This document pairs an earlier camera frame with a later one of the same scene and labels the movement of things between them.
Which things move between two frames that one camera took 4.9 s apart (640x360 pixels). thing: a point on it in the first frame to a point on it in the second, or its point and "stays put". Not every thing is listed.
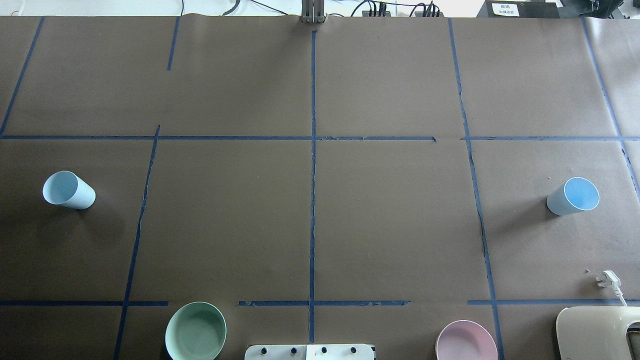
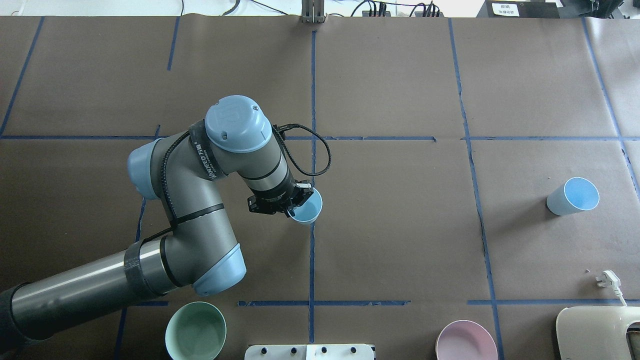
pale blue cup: x=66 y=188 to x=307 y=213
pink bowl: x=465 y=340 stays put
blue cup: x=577 y=194 stays put
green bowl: x=196 y=330 stays put
